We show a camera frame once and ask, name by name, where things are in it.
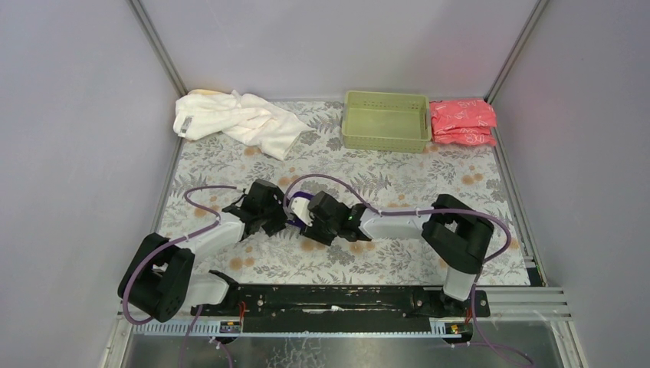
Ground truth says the purple microfibre towel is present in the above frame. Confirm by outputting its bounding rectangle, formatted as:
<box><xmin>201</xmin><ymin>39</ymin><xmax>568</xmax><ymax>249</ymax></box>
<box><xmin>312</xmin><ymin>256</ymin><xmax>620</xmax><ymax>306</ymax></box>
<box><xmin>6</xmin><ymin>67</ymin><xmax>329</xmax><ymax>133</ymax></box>
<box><xmin>287</xmin><ymin>191</ymin><xmax>314</xmax><ymax>228</ymax></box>

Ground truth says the white crumpled towel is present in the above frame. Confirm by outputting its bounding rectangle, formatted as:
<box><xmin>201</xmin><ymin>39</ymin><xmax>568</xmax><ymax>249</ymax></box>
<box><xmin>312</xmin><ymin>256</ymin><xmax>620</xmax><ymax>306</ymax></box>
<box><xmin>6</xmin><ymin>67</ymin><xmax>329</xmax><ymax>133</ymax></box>
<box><xmin>172</xmin><ymin>89</ymin><xmax>312</xmax><ymax>160</ymax></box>

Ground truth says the pink patterned plastic package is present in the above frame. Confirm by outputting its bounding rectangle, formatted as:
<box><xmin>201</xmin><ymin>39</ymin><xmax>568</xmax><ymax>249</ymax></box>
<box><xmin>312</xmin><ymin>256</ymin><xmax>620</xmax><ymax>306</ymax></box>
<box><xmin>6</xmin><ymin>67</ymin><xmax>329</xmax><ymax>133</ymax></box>
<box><xmin>430</xmin><ymin>99</ymin><xmax>497</xmax><ymax>146</ymax></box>

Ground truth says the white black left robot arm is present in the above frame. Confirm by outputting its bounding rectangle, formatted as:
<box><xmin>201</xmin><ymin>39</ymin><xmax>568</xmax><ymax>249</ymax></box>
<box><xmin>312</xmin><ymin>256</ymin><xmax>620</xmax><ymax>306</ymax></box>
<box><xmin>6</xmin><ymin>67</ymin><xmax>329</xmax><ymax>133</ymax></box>
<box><xmin>117</xmin><ymin>179</ymin><xmax>287</xmax><ymax>325</ymax></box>

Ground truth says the green perforated plastic basket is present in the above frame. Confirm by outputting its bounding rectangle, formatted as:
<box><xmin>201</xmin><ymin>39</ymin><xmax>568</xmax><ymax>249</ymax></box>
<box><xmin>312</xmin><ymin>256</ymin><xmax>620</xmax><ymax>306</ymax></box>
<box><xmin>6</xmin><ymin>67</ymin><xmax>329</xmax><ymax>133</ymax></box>
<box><xmin>341</xmin><ymin>90</ymin><xmax>432</xmax><ymax>153</ymax></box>

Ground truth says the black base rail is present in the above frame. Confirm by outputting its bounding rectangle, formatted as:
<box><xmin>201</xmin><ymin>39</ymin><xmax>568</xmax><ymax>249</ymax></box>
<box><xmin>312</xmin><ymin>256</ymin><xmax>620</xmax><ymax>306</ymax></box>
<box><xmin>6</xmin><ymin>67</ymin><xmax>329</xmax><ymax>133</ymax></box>
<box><xmin>191</xmin><ymin>284</ymin><xmax>491</xmax><ymax>334</ymax></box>

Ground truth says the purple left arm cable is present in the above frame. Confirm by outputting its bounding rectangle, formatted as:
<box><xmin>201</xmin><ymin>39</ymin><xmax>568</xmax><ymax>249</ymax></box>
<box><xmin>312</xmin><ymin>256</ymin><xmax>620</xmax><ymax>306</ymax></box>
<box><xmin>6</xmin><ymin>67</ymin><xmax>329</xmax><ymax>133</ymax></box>
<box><xmin>121</xmin><ymin>185</ymin><xmax>240</xmax><ymax>368</ymax></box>

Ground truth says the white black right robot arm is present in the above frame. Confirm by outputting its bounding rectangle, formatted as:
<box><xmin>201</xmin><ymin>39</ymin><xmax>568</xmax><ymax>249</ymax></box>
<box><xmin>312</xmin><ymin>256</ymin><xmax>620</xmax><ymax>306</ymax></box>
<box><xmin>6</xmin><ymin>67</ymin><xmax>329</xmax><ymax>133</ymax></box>
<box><xmin>289</xmin><ymin>192</ymin><xmax>494</xmax><ymax>301</ymax></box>

